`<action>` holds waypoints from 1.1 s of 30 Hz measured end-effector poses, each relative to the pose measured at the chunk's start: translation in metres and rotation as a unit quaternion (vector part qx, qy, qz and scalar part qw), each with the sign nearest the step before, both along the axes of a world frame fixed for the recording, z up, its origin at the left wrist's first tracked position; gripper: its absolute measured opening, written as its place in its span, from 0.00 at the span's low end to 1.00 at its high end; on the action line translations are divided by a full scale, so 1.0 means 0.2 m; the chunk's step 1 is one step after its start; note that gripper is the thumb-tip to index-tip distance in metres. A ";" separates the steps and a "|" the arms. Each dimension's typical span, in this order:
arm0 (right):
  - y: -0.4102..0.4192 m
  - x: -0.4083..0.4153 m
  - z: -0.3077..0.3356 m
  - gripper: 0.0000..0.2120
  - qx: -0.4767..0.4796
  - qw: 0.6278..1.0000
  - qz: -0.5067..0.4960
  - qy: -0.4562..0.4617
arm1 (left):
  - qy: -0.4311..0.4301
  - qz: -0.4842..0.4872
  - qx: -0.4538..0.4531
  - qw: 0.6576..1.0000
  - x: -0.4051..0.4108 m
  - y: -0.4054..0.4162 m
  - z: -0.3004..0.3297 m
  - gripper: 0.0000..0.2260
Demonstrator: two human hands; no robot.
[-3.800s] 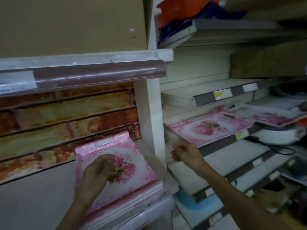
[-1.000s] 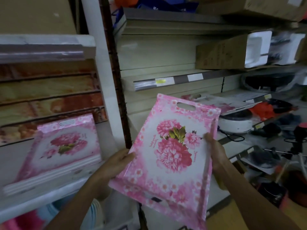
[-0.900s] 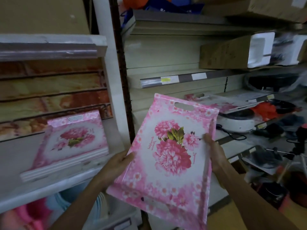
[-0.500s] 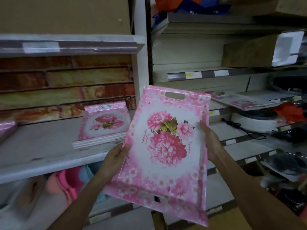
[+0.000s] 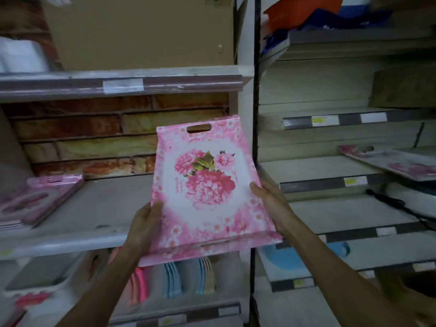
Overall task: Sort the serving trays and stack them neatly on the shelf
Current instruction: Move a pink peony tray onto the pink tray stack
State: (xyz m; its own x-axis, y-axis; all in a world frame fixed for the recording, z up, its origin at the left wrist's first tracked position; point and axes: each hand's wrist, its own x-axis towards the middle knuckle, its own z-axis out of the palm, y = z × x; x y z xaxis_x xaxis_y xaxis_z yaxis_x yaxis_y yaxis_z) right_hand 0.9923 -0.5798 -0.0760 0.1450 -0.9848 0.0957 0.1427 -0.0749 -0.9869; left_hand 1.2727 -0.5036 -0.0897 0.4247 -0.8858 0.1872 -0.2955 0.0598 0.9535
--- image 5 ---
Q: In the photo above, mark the person's right hand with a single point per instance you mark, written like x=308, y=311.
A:
x=276, y=207

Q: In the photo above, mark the person's left hand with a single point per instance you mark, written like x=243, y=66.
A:
x=143, y=228

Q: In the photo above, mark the large pink blossom tray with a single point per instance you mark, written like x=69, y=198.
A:
x=204, y=207

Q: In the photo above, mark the stack of pink floral trays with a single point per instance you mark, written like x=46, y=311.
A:
x=34, y=200

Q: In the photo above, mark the white tray with pink print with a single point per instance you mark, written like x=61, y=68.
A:
x=402, y=163

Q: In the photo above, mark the person's left forearm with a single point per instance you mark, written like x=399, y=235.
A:
x=102, y=292

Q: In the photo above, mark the person's right forearm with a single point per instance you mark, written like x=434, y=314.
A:
x=347, y=282

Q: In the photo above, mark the pink plastic scoop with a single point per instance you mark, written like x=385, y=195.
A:
x=136, y=286

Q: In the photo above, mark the blue plastic scoop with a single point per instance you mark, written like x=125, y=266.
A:
x=173, y=280

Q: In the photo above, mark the cardboard box on floor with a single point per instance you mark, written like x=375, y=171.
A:
x=419, y=296

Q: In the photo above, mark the large plain cardboard box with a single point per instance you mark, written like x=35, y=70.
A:
x=136, y=34

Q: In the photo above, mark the blue bag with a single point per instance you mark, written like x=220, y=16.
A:
x=340, y=20

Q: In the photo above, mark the orange bag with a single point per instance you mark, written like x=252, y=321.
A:
x=299, y=10

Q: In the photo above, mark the round white styrofoam block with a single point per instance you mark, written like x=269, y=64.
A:
x=20, y=56

